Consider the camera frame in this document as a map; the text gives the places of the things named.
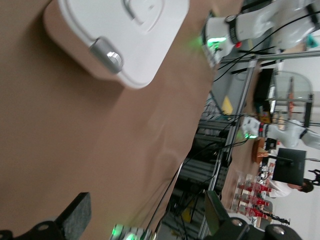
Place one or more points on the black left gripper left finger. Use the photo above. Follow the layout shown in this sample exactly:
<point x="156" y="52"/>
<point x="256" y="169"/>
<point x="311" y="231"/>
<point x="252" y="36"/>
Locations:
<point x="75" y="220"/>

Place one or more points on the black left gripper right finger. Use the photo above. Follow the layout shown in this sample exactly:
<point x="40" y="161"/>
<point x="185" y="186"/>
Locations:
<point x="220" y="225"/>

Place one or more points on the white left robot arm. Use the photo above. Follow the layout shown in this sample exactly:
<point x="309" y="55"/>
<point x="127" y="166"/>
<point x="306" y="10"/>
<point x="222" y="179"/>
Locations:
<point x="130" y="232"/>

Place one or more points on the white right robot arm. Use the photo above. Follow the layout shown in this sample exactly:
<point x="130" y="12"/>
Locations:
<point x="250" y="22"/>

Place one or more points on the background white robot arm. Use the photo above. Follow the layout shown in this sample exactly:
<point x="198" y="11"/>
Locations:
<point x="285" y="135"/>

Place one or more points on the red and white packages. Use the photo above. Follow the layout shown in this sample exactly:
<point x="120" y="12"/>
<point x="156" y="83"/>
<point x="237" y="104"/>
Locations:
<point x="257" y="200"/>

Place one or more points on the person in white shirt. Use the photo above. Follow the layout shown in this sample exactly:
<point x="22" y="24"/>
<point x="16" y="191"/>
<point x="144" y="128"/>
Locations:
<point x="277" y="187"/>

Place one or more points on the brown wooden box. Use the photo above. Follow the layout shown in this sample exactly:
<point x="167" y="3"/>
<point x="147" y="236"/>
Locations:
<point x="258" y="150"/>

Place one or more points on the black monitor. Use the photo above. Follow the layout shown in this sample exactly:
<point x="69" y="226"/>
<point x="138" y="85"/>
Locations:
<point x="287" y="165"/>

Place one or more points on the yellow sign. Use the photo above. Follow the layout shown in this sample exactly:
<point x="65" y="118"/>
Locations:
<point x="227" y="106"/>

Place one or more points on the clear plastic shield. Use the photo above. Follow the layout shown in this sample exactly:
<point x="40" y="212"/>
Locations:
<point x="297" y="82"/>

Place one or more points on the white lunch box grey clips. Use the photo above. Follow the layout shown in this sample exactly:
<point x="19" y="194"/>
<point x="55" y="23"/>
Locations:
<point x="100" y="20"/>

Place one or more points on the aluminium frame post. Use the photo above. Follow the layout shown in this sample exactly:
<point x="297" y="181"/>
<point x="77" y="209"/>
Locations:
<point x="246" y="82"/>

